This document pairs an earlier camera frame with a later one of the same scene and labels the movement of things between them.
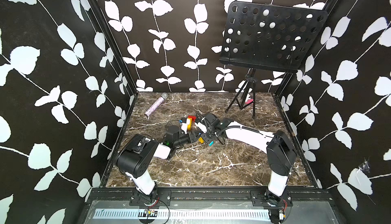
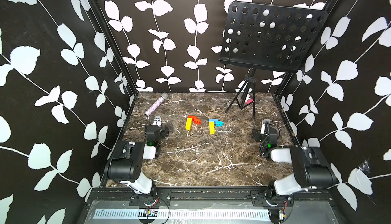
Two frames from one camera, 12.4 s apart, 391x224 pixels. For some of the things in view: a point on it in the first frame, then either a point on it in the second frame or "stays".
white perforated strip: (193, 215) stays
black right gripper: (203, 136) to (258, 134)
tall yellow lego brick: (189, 125) stays
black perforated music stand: (266, 37) stays
